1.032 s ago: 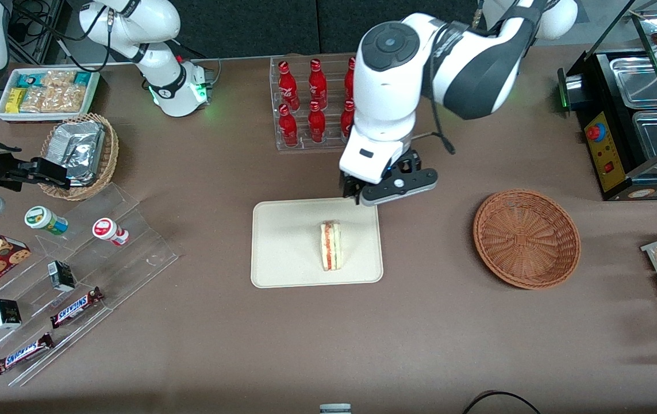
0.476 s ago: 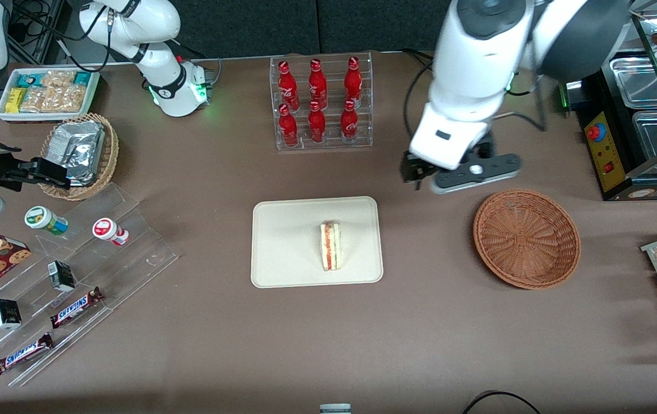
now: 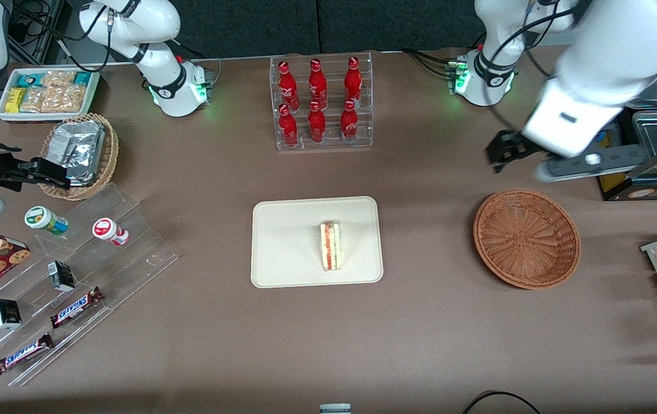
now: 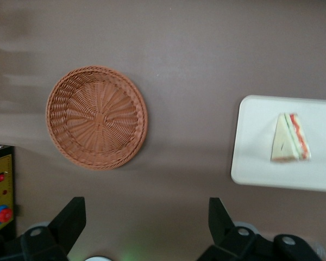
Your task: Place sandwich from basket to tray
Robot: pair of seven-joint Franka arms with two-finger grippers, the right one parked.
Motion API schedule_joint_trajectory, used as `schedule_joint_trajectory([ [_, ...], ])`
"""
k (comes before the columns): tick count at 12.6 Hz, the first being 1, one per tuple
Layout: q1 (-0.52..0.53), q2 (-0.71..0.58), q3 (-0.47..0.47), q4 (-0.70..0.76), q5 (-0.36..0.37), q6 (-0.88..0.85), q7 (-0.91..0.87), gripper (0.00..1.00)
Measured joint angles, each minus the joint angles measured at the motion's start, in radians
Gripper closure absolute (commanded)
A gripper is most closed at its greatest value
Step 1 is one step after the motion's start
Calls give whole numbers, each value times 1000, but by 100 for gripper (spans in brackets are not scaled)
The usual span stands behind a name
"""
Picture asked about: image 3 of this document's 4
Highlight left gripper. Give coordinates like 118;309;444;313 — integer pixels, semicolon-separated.
485;78;623;174

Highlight triangle sandwich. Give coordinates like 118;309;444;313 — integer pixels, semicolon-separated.
320;220;343;271

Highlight white snack tray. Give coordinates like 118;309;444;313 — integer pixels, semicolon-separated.
0;68;101;122

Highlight light wicker basket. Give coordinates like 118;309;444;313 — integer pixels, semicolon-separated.
38;113;120;201

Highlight brown wicker basket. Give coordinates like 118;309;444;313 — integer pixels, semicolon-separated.
472;189;582;290

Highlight cream plastic tray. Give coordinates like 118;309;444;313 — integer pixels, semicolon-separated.
251;196;385;289

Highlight green lid white cup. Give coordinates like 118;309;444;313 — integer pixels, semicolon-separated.
24;206;69;236

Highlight stacked foil containers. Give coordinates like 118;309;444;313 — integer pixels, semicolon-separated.
45;120;106;187

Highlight clear cracker bag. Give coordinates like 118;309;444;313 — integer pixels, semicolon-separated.
41;70;78;88
52;85;88;113
21;86;56;113

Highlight yellow snack packet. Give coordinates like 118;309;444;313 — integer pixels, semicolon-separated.
5;87;27;114

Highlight red lid white cup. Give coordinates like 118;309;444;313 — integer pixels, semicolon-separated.
92;217;130;247

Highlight black box with barcode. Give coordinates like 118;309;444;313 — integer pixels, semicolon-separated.
47;260;76;292

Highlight clear acrylic tiered stand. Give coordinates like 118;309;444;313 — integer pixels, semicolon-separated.
0;183;179;387

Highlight Snickers bar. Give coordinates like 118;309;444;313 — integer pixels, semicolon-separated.
50;286;104;329
0;332;55;375

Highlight black box gold print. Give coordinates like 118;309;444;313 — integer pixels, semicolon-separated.
0;298;22;330

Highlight red cola bottle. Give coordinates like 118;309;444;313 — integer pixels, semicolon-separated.
308;101;326;144
309;58;328;109
340;99;359;143
344;56;363;107
278;60;299;110
278;103;299;147

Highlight clear acrylic bottle rack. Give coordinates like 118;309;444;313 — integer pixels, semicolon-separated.
270;51;374;151

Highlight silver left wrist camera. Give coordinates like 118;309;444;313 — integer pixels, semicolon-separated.
535;145;646;183

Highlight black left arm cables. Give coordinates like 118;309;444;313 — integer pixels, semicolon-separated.
475;0;587;134

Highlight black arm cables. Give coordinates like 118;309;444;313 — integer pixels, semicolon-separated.
475;0;587;134
9;0;112;72

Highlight black left base cables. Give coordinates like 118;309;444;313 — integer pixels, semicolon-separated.
402;48;456;79

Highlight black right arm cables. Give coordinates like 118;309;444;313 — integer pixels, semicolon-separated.
9;0;112;72

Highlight black floor cable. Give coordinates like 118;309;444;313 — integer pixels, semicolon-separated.
462;390;541;414

